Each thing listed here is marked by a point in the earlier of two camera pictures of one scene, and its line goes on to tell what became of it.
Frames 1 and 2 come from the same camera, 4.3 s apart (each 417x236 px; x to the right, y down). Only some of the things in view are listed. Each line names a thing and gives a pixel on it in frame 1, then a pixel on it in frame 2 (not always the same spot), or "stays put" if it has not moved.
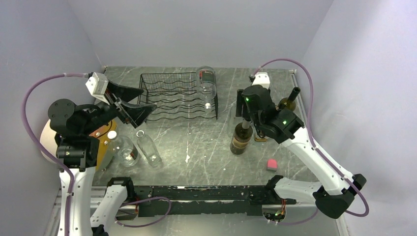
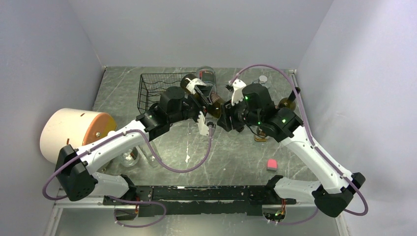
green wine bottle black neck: [290, 102] stays put
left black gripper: [127, 112] to [199, 107]
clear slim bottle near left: [149, 149] stays put
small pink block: [272, 165] stays put
